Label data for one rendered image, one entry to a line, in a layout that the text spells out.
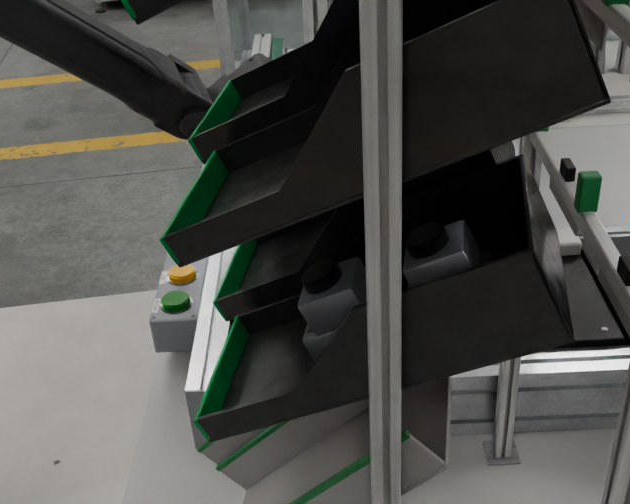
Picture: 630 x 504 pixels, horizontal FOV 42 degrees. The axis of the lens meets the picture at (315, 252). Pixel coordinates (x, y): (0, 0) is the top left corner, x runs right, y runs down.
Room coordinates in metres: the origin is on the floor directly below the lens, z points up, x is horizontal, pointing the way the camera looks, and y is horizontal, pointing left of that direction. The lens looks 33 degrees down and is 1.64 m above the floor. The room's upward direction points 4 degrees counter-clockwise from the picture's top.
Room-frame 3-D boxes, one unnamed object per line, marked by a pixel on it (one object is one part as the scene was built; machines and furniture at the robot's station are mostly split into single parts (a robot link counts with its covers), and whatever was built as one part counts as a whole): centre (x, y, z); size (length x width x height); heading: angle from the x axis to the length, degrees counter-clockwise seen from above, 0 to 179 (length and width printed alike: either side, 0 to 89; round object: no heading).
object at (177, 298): (0.94, 0.20, 0.96); 0.04 x 0.04 x 0.02
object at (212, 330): (1.20, 0.13, 0.91); 0.89 x 0.06 x 0.11; 179
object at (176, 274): (1.01, 0.20, 0.96); 0.04 x 0.04 x 0.02
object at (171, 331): (1.01, 0.20, 0.93); 0.21 x 0.07 x 0.06; 179
